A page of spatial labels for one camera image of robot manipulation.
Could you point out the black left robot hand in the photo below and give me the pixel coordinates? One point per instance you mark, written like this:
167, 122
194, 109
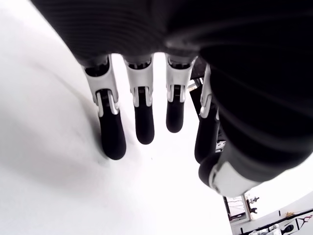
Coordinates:
220, 49

